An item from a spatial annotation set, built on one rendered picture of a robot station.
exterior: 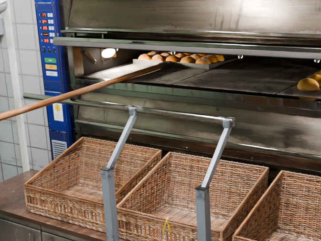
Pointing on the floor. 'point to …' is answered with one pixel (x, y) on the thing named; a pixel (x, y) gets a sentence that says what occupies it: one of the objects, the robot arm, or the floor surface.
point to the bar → (202, 200)
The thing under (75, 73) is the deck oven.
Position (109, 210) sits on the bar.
